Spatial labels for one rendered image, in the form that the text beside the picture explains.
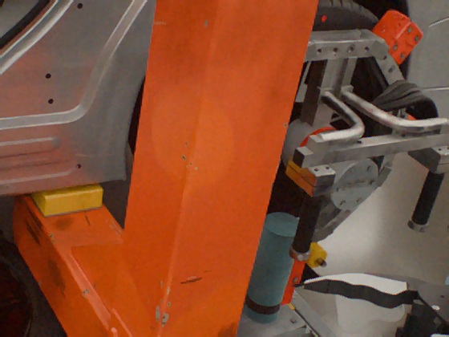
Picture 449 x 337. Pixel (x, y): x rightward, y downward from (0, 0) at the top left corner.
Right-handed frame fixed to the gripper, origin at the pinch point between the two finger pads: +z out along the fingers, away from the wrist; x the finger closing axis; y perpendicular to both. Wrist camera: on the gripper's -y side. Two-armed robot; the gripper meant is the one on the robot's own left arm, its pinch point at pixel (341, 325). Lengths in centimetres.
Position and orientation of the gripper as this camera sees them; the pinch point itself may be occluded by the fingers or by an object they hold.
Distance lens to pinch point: 65.5
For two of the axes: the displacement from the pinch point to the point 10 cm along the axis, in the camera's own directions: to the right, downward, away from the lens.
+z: -9.3, 0.2, -3.6
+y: -1.3, 9.2, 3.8
